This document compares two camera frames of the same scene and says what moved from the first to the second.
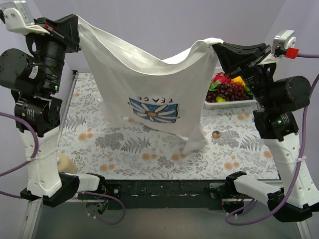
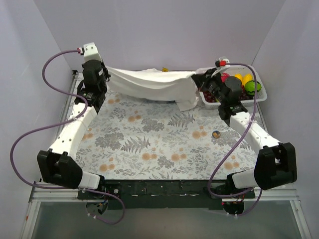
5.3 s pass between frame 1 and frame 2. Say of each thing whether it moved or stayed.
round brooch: stayed
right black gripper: moved
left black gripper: moved
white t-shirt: moved
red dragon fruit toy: stayed
